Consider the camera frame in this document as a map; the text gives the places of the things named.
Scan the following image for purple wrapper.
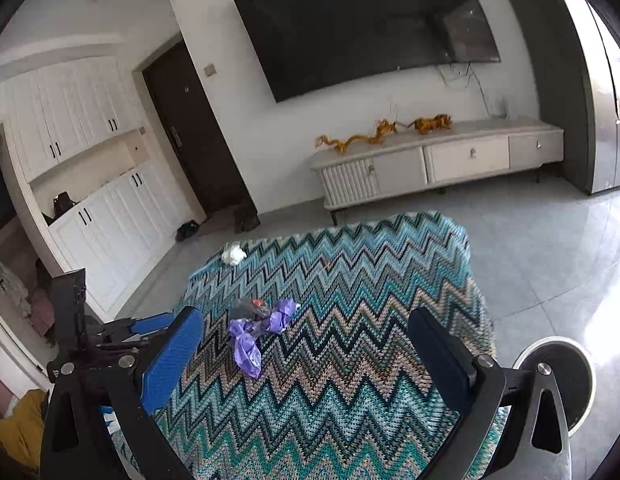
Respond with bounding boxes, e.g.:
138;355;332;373
227;299;300;378

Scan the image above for dark snack packet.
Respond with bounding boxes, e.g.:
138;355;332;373
229;297;272;322

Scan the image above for white tissue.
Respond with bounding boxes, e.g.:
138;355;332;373
221;243;247;266

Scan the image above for grey round trash bin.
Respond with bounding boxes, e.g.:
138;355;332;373
514;336;597;437

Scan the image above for zigzag knitted table cloth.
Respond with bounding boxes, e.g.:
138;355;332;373
155;211;495;479

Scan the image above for dark shoes by door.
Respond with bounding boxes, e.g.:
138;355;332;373
234;204;260;233

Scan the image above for dark brown entrance door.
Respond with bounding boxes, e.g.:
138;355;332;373
142;41;255;214

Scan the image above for white low tv cabinet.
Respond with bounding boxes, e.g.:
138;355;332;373
310;117;564;217

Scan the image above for golden tiger figurine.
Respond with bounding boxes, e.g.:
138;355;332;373
397;114;453;136

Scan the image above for white hallway cabinets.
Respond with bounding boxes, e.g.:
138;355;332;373
0;56;193;322

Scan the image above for golden dragon figurine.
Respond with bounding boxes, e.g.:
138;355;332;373
314;119;398;155

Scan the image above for silver double door refrigerator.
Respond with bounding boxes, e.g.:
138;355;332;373
509;0;620;195

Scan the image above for cables under television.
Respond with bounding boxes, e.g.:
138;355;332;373
437;60;506;118

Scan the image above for wall light switch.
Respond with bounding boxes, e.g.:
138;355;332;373
203;64;217;77

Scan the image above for large black wall television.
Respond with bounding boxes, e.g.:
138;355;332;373
234;0;500;102

